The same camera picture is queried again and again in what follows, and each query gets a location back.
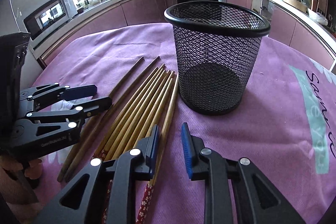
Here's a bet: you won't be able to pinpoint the bamboo chopstick red end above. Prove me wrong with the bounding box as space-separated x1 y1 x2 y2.
102 70 176 224
92 63 166 162
101 67 169 162
100 68 171 161
135 75 179 223
123 74 177 151

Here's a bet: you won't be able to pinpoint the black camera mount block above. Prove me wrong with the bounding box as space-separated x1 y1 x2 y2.
0 32 30 134

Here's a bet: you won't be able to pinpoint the pink cabinets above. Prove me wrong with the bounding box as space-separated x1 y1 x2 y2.
34 0 177 66
227 0 335 73

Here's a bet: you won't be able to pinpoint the pink lower cabinets right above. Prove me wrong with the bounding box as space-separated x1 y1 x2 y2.
227 0 335 73

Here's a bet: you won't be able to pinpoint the pink lower cabinets left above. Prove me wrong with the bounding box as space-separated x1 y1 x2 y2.
34 0 177 66

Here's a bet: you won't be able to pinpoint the black mesh utensil holder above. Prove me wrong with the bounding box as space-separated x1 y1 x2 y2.
164 1 270 116

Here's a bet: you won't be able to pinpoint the person's left hand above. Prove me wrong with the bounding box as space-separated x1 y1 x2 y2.
1 155 42 223

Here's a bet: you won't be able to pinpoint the white microwave oven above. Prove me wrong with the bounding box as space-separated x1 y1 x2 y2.
23 0 77 42

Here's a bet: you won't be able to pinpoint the purple floral tablecloth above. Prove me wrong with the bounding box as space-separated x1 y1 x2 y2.
35 23 335 223

